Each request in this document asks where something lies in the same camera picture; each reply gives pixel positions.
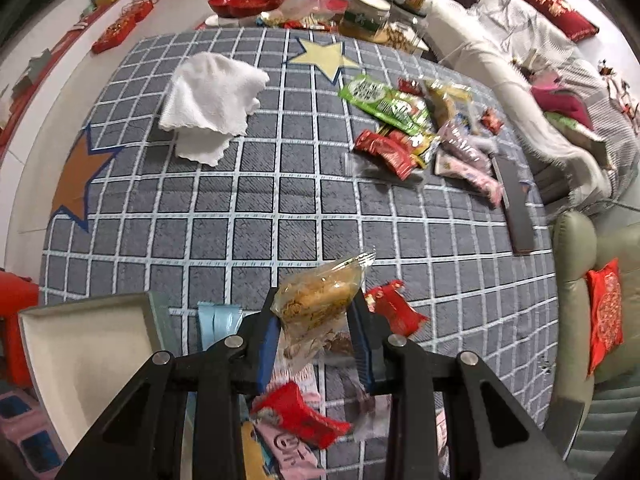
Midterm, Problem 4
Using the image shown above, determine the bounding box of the yellow rice cracker packet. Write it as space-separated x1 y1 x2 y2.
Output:
271 250 376 367

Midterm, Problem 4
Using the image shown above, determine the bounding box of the white square tray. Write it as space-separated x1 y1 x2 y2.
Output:
18 292 180 453

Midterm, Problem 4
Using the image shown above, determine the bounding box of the light blue snack packet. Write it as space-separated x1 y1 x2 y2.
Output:
198 301 243 350

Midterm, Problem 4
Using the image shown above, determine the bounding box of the pink cookie packet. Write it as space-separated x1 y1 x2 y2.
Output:
253 364 323 479

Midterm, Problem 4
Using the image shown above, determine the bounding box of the red candy wrapper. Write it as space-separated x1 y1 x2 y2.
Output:
250 382 352 450

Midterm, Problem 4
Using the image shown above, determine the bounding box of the red cushion on armchair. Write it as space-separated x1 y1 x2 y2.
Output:
586 258 624 376

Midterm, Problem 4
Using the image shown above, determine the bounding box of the red candy packet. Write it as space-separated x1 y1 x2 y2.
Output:
364 280 430 337

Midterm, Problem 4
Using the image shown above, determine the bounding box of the green armchair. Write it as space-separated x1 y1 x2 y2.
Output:
541 209 640 466

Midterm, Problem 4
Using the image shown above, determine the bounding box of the grey checked table mat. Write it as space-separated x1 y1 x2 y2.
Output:
38 27 559 480

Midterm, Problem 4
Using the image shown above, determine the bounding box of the black remote control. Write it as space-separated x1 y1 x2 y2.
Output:
491 155 535 255

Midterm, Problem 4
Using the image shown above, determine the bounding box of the pink snack packet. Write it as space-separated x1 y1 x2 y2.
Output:
434 151 503 208

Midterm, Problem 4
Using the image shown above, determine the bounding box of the purple snack packet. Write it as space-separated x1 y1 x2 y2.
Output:
438 120 491 174

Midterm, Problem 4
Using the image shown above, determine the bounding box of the red snack bar packet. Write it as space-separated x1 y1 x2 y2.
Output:
354 130 419 180

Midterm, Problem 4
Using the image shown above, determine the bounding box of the small red candy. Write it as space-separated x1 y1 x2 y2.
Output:
480 107 504 136

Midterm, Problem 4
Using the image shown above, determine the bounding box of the white sofa with blankets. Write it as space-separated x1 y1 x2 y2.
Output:
422 0 639 218

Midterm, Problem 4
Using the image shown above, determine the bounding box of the yellow snack packet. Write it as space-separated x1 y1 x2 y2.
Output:
423 78 472 128

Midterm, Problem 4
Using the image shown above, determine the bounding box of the white cloth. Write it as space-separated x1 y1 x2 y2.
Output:
158 52 269 167

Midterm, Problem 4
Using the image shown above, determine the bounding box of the green snack packet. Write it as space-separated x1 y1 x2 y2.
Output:
338 75 436 136

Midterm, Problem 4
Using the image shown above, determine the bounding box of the glass jar with lid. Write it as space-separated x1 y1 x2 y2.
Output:
338 0 390 42

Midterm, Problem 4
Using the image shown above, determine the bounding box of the red embroidered pillow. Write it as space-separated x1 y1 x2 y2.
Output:
524 0 600 44

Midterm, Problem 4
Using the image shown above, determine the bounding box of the red bowl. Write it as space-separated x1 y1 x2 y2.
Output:
207 0 284 18

